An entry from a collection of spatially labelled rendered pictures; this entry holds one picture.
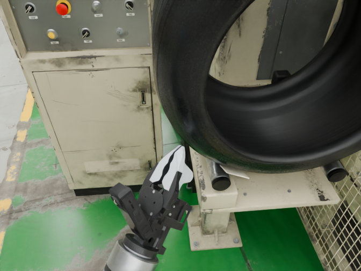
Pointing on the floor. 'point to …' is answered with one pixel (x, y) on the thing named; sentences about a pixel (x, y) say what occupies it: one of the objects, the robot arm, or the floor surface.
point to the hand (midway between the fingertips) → (177, 150)
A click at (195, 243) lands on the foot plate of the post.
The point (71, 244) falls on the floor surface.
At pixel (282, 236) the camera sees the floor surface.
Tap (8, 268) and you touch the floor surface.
